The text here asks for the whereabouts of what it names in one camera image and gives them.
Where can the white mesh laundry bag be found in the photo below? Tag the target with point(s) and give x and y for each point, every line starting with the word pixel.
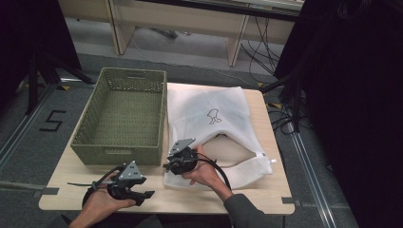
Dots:
pixel 196 107

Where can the light wooden desk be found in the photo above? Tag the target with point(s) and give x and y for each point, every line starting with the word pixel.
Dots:
pixel 177 22

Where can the black curtain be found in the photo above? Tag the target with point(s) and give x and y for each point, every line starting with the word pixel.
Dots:
pixel 31 38
pixel 355 110

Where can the dark object under desk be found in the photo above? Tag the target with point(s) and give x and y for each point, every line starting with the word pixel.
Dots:
pixel 164 32

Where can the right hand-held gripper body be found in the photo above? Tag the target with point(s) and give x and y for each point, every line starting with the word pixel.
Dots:
pixel 183 160

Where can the person's left hand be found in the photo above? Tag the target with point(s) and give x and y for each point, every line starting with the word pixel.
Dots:
pixel 101 204

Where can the person's right hand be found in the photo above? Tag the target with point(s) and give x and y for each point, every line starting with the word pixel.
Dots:
pixel 206 175

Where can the green woven basket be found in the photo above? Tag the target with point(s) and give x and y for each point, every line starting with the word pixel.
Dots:
pixel 126 117

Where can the person's dark lap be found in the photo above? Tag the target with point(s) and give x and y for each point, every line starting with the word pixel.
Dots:
pixel 142 222

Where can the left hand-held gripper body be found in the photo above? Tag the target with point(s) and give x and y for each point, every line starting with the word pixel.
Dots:
pixel 125 186

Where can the black tripod stand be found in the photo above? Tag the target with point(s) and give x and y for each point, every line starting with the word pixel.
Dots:
pixel 293 95
pixel 34 82

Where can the metal floor rail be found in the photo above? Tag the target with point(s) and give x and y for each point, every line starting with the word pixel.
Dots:
pixel 312 177
pixel 22 126

